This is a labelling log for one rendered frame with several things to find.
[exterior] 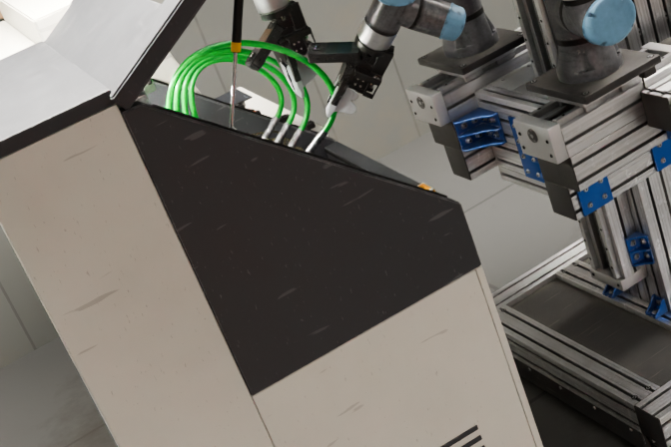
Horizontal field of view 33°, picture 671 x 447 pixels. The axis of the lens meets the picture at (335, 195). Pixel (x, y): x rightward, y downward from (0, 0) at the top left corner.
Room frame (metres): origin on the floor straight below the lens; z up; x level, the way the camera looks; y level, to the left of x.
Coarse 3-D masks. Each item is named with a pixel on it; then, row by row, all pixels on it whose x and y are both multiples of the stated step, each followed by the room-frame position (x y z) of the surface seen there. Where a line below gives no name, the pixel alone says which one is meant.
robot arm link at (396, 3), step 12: (384, 0) 2.22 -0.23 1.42; (396, 0) 2.21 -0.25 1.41; (408, 0) 2.21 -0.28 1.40; (372, 12) 2.24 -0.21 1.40; (384, 12) 2.22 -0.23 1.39; (396, 12) 2.22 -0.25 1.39; (408, 12) 2.22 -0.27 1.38; (372, 24) 2.24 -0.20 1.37; (384, 24) 2.23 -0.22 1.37; (396, 24) 2.23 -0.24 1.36; (408, 24) 2.23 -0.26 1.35
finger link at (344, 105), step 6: (336, 90) 2.31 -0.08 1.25; (348, 90) 2.31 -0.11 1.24; (342, 96) 2.32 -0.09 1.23; (348, 96) 2.32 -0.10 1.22; (330, 102) 2.33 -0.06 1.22; (342, 102) 2.32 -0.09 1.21; (348, 102) 2.32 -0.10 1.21; (330, 108) 2.33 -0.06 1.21; (336, 108) 2.33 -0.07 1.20; (342, 108) 2.33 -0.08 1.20; (348, 108) 2.32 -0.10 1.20; (354, 108) 2.32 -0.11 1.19; (330, 114) 2.34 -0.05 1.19
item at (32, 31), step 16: (0, 0) 3.22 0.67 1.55; (16, 0) 3.09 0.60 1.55; (32, 0) 2.99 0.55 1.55; (48, 0) 2.90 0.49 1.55; (64, 0) 2.81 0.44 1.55; (16, 16) 3.01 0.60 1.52; (32, 16) 2.76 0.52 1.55; (48, 16) 2.71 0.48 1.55; (32, 32) 2.82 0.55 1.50; (48, 32) 2.70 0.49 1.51; (176, 64) 2.78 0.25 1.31; (160, 80) 2.76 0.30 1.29
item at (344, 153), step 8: (336, 144) 2.80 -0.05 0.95; (328, 152) 2.78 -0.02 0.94; (336, 152) 2.74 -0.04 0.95; (344, 152) 2.72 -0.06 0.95; (352, 152) 2.70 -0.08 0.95; (336, 160) 2.75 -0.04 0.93; (344, 160) 2.68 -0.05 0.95; (352, 160) 2.65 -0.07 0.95; (360, 160) 2.63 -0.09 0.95; (368, 160) 2.61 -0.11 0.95; (360, 168) 2.59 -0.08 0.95; (368, 168) 2.56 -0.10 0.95; (376, 168) 2.55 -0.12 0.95; (384, 168) 2.53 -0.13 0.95; (384, 176) 2.48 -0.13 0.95; (392, 176) 2.46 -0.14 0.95; (400, 176) 2.45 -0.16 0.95; (416, 184) 2.37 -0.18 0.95
